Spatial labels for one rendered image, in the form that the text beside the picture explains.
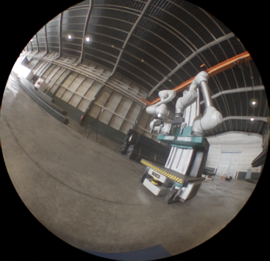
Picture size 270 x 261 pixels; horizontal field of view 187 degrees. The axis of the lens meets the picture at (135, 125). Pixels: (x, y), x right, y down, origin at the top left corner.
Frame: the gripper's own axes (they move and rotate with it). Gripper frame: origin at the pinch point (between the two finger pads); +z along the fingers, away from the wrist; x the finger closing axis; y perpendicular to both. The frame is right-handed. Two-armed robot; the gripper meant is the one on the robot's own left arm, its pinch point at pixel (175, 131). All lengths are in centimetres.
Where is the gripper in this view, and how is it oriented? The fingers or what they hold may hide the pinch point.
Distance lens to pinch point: 76.1
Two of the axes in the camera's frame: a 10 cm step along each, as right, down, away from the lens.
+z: -3.9, 8.9, -2.4
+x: 4.4, -0.5, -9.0
